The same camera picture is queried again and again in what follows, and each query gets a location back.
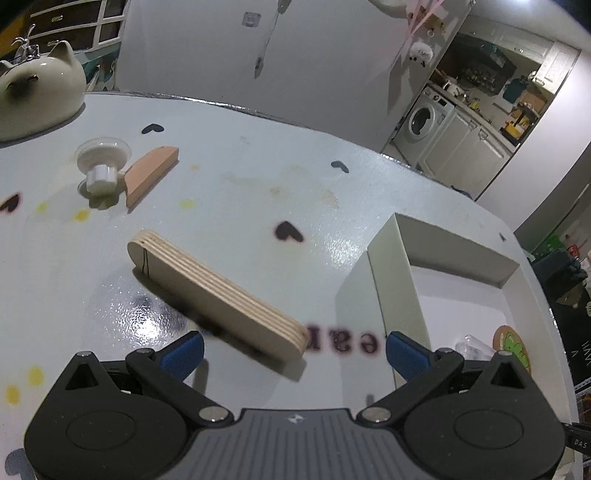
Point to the tan wooden wedge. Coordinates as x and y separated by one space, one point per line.
147 173

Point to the clear plastic item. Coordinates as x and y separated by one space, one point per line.
471 346

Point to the white kitchen base cabinet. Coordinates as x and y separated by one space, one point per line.
461 147

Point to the metal ornament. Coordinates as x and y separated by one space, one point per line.
25 46

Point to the teal printed cloth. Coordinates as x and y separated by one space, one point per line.
99 76

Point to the white suction cup knob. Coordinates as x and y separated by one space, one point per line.
99 154

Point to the white drawer cabinet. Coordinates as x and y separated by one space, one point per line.
69 27

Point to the square wall hook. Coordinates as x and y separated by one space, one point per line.
250 19

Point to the brown cardboard box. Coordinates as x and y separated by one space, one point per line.
533 101

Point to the rounded plywood block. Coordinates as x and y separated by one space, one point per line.
212 286

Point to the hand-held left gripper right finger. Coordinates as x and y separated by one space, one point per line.
406 355

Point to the teal hanging bag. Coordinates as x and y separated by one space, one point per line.
514 91

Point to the shallow white cardboard box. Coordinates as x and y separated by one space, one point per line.
461 304

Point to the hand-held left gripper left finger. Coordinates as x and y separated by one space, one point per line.
184 355

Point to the white fluffy hanging toy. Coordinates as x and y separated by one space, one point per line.
421 53

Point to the white upper kitchen cabinet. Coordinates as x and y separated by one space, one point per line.
554 60

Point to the cream cat-shaped ceramic pot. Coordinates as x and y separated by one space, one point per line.
37 97

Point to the white washing machine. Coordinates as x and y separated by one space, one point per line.
425 120

